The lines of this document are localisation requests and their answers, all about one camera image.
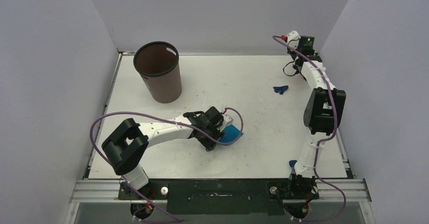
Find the blue plastic dustpan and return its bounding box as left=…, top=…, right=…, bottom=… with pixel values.
left=217, top=124, right=243, bottom=146

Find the brown cylindrical waste bin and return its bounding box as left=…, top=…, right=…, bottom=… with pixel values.
left=133, top=41, right=182, bottom=104

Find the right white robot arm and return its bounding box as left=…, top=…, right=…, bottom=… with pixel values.
left=284, top=31, right=346, bottom=178

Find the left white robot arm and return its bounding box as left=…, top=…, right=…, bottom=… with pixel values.
left=102, top=107, right=233, bottom=199

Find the dark blue scrap right side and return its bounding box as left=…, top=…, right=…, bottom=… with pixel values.
left=273, top=85, right=289, bottom=95

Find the dark blue scrap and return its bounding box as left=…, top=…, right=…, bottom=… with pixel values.
left=289, top=160, right=297, bottom=168
left=273, top=85, right=289, bottom=95

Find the dark blue scrap front right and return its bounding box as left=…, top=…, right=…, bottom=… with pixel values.
left=289, top=160, right=297, bottom=168

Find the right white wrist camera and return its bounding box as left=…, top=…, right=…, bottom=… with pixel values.
left=281, top=30, right=301, bottom=49

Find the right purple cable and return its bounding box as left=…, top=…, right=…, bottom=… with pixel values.
left=272, top=34, right=347, bottom=222

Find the aluminium frame rail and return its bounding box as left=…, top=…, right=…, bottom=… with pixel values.
left=70, top=178, right=372, bottom=203

